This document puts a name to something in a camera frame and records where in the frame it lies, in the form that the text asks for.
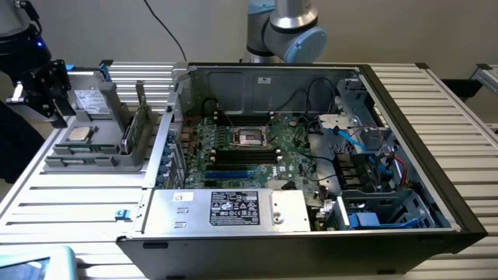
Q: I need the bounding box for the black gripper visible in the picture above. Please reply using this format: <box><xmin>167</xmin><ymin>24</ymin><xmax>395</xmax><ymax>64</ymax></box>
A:
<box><xmin>4</xmin><ymin>59</ymin><xmax>77</xmax><ymax>130</ymax></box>

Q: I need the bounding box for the metal disk bay cage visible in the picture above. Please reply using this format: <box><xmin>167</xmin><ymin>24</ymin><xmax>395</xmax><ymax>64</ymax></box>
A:
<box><xmin>332</xmin><ymin>77</ymin><xmax>394</xmax><ymax>153</ymax></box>

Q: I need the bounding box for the green motherboard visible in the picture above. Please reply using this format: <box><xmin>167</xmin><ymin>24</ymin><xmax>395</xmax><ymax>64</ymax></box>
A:
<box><xmin>181</xmin><ymin>112</ymin><xmax>324</xmax><ymax>205</ymax></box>

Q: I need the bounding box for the black case fan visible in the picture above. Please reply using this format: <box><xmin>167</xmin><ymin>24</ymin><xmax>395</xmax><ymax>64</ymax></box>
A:
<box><xmin>332</xmin><ymin>152</ymin><xmax>382</xmax><ymax>193</ymax></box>

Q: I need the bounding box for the black looped wire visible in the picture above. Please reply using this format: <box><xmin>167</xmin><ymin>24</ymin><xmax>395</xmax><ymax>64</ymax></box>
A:
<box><xmin>271</xmin><ymin>76</ymin><xmax>336</xmax><ymax>114</ymax></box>

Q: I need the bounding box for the grey power supply unit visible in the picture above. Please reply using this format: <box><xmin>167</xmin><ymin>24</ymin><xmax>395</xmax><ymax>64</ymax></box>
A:
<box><xmin>140</xmin><ymin>188</ymin><xmax>312</xmax><ymax>235</ymax></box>

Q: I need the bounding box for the grey disk bay with blue caddy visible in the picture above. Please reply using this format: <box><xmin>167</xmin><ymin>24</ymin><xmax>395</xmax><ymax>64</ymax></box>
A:
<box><xmin>336</xmin><ymin>188</ymin><xmax>438</xmax><ymax>232</ymax></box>

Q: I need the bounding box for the hard disk with white label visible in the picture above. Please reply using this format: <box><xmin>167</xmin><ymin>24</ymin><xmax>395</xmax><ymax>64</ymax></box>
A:
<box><xmin>73</xmin><ymin>89</ymin><xmax>107</xmax><ymax>114</ymax></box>

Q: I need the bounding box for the blue SATA wire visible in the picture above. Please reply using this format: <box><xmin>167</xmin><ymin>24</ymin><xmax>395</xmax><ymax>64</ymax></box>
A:
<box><xmin>327</xmin><ymin>124</ymin><xmax>368</xmax><ymax>153</ymax></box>

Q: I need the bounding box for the red wire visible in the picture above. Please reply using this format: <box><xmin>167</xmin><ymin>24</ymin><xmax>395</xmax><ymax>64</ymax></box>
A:
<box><xmin>391</xmin><ymin>155</ymin><xmax>410</xmax><ymax>188</ymax></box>

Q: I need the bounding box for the silver CPU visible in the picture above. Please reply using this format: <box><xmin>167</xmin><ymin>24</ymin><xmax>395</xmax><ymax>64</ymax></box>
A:
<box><xmin>67</xmin><ymin>126</ymin><xmax>96</xmax><ymax>144</ymax></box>

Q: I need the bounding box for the black wall cable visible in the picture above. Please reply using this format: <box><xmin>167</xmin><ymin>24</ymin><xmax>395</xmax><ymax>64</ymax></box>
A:
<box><xmin>143</xmin><ymin>0</ymin><xmax>188</xmax><ymax>61</ymax></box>

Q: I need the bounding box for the grey parts rack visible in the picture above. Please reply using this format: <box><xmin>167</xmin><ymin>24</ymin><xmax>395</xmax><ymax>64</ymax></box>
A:
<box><xmin>44</xmin><ymin>68</ymin><xmax>165</xmax><ymax>173</ymax></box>

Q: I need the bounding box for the long black expansion slot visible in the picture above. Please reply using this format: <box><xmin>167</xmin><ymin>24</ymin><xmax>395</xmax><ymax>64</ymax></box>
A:
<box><xmin>204</xmin><ymin>164</ymin><xmax>251</xmax><ymax>172</ymax></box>

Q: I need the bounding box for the open black PC case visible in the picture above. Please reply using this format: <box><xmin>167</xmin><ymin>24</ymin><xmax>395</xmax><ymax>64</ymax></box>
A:
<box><xmin>115</xmin><ymin>61</ymin><xmax>490</xmax><ymax>280</ymax></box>

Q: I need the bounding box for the neighbouring metal slat table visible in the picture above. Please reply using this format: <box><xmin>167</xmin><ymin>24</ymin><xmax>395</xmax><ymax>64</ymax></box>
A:
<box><xmin>471</xmin><ymin>63</ymin><xmax>498</xmax><ymax>95</ymax></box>

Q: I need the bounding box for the person dark clothed trunk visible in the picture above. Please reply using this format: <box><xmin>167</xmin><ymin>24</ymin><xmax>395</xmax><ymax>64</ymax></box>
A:
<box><xmin>0</xmin><ymin>98</ymin><xmax>45</xmax><ymax>185</ymax></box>

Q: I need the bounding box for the tall blue rack bracket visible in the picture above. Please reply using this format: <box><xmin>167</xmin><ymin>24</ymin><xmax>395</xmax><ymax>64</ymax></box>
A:
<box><xmin>97</xmin><ymin>62</ymin><xmax>115</xmax><ymax>84</ymax></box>

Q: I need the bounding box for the green graphics card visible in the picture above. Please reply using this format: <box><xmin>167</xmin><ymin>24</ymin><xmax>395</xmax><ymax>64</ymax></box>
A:
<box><xmin>133</xmin><ymin>81</ymin><xmax>152</xmax><ymax>148</ymax></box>

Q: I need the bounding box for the thin upright black disk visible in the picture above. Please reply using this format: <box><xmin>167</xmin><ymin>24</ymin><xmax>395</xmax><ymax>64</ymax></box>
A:
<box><xmin>120</xmin><ymin>115</ymin><xmax>136</xmax><ymax>156</ymax></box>

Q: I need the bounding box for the blue expansion slot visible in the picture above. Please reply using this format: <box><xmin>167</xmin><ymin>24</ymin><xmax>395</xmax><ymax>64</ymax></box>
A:
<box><xmin>204</xmin><ymin>171</ymin><xmax>251</xmax><ymax>180</ymax></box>

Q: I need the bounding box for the CPU socket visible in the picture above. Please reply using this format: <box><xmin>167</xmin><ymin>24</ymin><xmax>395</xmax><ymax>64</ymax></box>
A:
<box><xmin>232</xmin><ymin>125</ymin><xmax>269</xmax><ymax>147</ymax></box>

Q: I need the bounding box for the teal plastic object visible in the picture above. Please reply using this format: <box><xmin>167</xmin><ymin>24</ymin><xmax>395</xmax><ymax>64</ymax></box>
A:
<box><xmin>0</xmin><ymin>244</ymin><xmax>79</xmax><ymax>280</ymax></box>

